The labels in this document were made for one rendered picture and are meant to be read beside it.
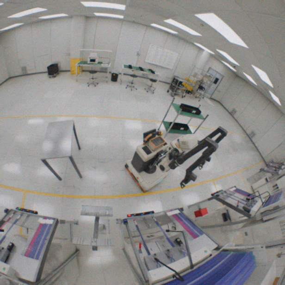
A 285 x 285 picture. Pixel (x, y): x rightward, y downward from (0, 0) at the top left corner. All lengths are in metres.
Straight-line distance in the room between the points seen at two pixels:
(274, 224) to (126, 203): 2.22
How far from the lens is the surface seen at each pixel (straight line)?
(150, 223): 1.31
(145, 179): 1.99
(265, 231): 1.91
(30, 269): 1.21
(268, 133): 9.15
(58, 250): 1.62
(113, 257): 2.16
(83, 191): 2.16
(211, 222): 2.31
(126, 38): 6.60
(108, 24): 6.65
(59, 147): 1.68
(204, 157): 1.03
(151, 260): 0.97
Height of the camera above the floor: 2.06
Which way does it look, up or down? 48 degrees down
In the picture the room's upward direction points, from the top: 23 degrees clockwise
